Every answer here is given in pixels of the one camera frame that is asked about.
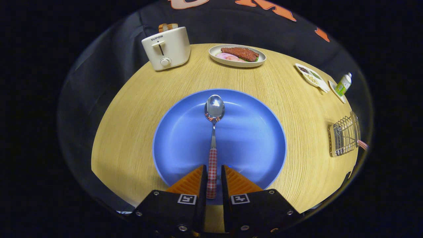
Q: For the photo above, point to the toasted bread slice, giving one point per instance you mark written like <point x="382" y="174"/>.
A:
<point x="173" y="26"/>
<point x="163" y="27"/>

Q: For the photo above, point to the blue round plate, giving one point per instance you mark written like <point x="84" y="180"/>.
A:
<point x="251" y="138"/>

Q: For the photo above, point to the yellow beans pile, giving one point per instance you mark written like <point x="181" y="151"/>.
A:
<point x="310" y="78"/>

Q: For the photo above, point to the green beans pile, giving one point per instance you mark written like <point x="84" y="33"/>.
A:
<point x="316" y="75"/>

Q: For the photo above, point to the brown steak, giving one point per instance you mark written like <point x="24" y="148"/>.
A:
<point x="239" y="53"/>

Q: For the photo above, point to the green lettuce leaf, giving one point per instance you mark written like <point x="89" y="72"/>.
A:
<point x="256" y="60"/>

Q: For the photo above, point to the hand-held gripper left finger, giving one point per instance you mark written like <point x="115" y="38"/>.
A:
<point x="204" y="181"/>

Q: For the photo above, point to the white toaster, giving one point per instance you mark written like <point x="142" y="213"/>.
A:
<point x="175" y="46"/>

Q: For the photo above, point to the pink ham slices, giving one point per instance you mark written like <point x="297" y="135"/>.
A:
<point x="224" y="56"/>

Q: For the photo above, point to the dark brown beans pile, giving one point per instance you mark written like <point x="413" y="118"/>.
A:
<point x="303" y="70"/>

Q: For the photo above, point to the white divided dish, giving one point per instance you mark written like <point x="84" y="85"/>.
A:
<point x="322" y="86"/>

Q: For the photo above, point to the green label bottle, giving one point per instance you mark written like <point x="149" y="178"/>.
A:
<point x="343" y="86"/>

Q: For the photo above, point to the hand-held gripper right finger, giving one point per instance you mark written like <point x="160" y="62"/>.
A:
<point x="224" y="181"/>

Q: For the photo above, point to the small white saucer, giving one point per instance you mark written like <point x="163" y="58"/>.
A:
<point x="333" y="88"/>

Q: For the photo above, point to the oval white food plate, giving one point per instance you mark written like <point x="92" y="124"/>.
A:
<point x="231" y="63"/>

